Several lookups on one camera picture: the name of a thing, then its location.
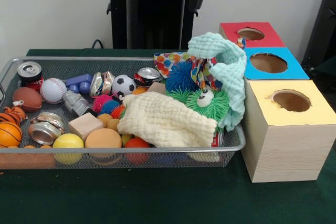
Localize dark green side table cloth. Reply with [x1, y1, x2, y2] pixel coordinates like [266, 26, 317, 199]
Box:
[313, 56, 336, 77]

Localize brown toy football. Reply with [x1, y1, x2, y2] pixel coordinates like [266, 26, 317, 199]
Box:
[12, 87, 43, 112]

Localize wooden box with three holes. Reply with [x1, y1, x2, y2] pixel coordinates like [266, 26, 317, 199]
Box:
[218, 21, 336, 183]

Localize green spiky toy with eyes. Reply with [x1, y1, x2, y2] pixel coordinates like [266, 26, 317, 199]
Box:
[185, 89, 230, 130]

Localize white baseball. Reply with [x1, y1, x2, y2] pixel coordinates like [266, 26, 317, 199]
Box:
[39, 78, 68, 104]

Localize silver drink can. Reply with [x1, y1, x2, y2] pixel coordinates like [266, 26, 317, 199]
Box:
[17, 61, 43, 83]

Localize black white soccer ball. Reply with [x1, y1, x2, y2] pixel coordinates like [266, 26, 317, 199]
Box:
[112, 74, 137, 97]

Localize black chair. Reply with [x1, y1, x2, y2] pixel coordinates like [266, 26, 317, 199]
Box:
[300, 0, 336, 69]

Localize large blue fuzzy spiky ball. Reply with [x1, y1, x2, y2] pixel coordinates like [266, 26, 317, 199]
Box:
[165, 61, 199, 92]

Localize yellow ball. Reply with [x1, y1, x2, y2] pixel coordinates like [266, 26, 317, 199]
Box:
[52, 133, 85, 149]

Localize grey plastic bottle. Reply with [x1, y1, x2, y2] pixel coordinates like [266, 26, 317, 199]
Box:
[62, 90, 91, 116]

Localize mint green muslin cloth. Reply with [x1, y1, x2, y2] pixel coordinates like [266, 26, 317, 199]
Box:
[186, 31, 247, 132]

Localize orange toy basketball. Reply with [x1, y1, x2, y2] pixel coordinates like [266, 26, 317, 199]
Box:
[0, 121, 23, 148]

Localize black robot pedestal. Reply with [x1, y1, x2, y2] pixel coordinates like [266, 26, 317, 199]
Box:
[101, 0, 212, 50]

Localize shallow clear mesh bin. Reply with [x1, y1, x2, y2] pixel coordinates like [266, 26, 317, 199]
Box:
[0, 55, 246, 170]

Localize large polka dot cloth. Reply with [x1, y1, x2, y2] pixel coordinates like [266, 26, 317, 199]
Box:
[153, 37, 246, 90]

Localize purple toy block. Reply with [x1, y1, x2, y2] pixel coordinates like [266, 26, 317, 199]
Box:
[65, 73, 93, 94]

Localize cream yellow cloth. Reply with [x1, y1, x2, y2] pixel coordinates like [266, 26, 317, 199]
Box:
[117, 93, 218, 148]

